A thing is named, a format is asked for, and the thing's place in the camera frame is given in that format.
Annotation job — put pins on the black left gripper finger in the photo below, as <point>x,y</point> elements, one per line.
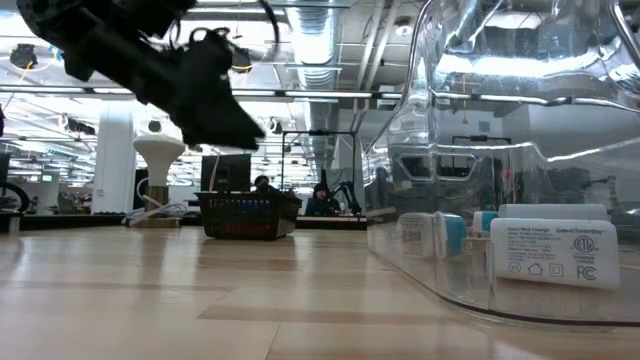
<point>225,127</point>

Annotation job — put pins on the white wall charger with print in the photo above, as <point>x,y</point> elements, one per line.
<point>550,270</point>

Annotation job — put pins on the black background robot arm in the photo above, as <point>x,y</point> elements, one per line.
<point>348,195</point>

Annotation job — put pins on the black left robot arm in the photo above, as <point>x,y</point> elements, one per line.
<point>115,55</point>

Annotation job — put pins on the black computer monitor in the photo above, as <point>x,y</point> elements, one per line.
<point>230,172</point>

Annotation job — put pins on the person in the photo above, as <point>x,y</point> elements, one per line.
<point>261,182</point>
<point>320,202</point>

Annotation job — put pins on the white bulb lamp metal base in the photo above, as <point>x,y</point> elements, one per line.
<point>159,150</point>

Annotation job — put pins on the LED light bar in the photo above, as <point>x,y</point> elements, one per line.
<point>325,93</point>

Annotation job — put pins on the clear plastic bin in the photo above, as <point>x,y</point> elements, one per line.
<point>425,125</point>

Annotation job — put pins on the black ceiling-mounted camera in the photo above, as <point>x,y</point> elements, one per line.
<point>245,62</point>
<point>22,55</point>

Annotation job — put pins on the black metal stand frame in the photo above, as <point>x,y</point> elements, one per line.
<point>320,133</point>

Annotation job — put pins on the black aluminium table frame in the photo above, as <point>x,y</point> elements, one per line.
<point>75,221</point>

